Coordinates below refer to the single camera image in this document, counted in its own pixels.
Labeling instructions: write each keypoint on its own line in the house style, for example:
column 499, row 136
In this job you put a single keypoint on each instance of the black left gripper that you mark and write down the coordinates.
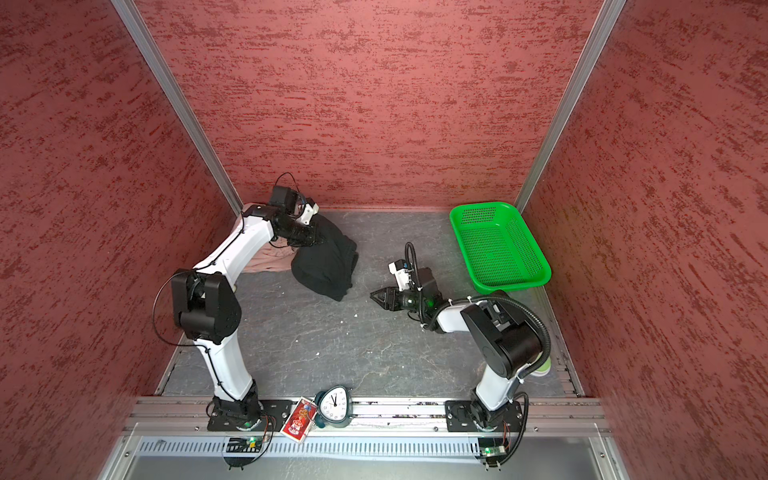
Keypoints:
column 313, row 238

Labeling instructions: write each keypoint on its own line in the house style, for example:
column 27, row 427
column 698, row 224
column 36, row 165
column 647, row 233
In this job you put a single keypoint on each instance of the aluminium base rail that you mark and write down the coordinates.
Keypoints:
column 372, row 416

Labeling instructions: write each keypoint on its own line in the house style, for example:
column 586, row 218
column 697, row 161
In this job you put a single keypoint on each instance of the pink drawstring shorts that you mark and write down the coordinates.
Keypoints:
column 267, row 258

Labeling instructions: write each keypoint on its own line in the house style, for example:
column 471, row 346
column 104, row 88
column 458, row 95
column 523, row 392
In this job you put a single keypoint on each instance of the left aluminium corner post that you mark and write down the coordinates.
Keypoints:
column 134, row 23

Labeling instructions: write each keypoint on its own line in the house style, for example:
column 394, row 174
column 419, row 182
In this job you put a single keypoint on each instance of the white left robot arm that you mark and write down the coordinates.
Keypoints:
column 205, row 306

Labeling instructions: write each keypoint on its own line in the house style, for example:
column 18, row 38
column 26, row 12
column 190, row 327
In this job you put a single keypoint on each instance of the red snack packet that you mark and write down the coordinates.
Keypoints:
column 301, row 419

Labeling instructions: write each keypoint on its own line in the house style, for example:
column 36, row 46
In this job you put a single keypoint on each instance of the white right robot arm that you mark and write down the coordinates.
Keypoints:
column 512, row 339

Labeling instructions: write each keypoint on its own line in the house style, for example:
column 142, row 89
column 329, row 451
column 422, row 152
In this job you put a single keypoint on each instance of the aluminium corner post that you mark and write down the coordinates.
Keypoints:
column 134, row 23
column 602, row 28

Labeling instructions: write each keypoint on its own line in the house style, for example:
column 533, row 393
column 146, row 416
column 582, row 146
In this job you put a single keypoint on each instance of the black shorts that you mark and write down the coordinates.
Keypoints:
column 327, row 266

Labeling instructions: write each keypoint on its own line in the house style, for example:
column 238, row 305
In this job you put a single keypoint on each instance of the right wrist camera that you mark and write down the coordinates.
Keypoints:
column 404, row 274

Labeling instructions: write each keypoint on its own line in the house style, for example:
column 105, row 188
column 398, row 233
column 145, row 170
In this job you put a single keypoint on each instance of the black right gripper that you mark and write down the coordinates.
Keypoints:
column 391, row 293

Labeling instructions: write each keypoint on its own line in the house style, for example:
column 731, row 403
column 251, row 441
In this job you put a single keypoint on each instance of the green plastic basket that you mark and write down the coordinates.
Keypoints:
column 498, row 248

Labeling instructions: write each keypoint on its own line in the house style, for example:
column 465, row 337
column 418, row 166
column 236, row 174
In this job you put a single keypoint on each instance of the right aluminium corner post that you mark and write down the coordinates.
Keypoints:
column 602, row 28

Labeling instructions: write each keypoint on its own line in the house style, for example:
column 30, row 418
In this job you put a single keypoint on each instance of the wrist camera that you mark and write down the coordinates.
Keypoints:
column 293, row 203
column 404, row 274

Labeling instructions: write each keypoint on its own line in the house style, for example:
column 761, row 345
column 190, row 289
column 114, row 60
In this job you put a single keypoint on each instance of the teal analog clock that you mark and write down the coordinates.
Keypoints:
column 334, row 407

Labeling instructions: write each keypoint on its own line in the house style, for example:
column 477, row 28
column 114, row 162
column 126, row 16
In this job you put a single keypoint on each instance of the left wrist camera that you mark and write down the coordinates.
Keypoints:
column 293, row 203

